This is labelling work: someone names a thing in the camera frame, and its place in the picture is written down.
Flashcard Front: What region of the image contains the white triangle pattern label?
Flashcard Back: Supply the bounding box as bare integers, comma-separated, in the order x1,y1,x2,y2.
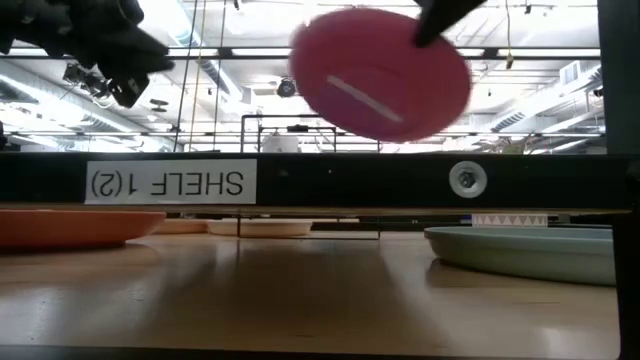
471,213,549,229

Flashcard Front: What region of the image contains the pink round plate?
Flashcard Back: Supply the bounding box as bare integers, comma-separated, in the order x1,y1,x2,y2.
288,7,472,144

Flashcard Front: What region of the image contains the cream round plate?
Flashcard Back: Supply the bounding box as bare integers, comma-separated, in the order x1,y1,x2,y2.
206,218,314,238

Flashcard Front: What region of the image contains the black metal shelf frame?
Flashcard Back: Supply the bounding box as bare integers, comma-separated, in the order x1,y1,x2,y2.
0,0,640,360

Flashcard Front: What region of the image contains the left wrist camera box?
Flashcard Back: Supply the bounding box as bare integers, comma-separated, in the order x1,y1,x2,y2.
107,73,151,109

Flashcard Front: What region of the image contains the white shelf label paper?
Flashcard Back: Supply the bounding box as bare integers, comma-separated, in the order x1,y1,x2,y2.
84,158,258,206

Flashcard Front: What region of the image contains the orange round plate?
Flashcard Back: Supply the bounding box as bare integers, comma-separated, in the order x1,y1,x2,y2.
0,208,167,250

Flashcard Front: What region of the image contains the peach round plate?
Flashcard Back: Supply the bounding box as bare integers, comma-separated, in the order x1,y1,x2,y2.
153,218,209,236

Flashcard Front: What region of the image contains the pale green round plate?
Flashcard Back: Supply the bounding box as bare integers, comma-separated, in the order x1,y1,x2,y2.
423,225,617,287

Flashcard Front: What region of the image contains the black wire rack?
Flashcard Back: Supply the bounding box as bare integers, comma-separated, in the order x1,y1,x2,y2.
236,113,382,241

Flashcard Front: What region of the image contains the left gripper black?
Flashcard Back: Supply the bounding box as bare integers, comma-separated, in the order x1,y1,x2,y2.
0,0,176,81

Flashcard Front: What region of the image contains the hanging black cable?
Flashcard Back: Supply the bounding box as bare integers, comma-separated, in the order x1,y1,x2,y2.
172,0,199,153

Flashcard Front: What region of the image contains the silver bolt with washer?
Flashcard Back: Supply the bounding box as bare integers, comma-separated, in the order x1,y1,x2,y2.
448,160,489,200

